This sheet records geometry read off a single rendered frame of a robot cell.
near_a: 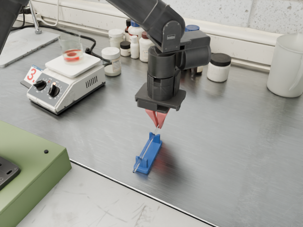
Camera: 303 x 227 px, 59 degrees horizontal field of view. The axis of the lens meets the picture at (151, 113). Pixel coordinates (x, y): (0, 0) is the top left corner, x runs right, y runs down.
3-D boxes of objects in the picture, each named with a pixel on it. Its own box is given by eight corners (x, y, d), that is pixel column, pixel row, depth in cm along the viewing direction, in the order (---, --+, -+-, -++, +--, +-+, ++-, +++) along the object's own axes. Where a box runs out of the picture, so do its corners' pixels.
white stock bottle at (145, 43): (136, 58, 99) (135, 32, 92) (147, 54, 101) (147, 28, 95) (146, 64, 95) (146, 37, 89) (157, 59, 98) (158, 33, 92)
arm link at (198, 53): (191, 54, 62) (198, 1, 55) (211, 72, 56) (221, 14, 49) (145, 63, 59) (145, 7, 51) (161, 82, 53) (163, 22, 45)
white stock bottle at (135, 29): (141, 44, 108) (140, 16, 101) (148, 51, 104) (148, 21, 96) (126, 47, 106) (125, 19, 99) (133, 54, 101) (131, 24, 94)
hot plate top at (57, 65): (72, 79, 73) (71, 76, 72) (43, 66, 78) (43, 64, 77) (102, 61, 80) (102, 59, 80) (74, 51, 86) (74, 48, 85)
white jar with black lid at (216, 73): (227, 83, 85) (232, 63, 81) (206, 81, 86) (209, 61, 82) (227, 72, 91) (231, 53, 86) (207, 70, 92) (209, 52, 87)
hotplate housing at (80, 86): (57, 116, 72) (50, 92, 67) (27, 100, 78) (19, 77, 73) (112, 81, 87) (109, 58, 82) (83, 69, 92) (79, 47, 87)
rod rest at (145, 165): (147, 174, 57) (147, 163, 55) (132, 170, 58) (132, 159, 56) (162, 143, 64) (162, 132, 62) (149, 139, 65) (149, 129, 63)
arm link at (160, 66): (172, 66, 60) (174, 37, 55) (184, 79, 56) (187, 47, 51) (144, 72, 58) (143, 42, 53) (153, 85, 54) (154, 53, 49)
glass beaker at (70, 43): (71, 55, 82) (65, 28, 77) (89, 58, 81) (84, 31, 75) (57, 65, 77) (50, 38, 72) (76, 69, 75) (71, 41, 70)
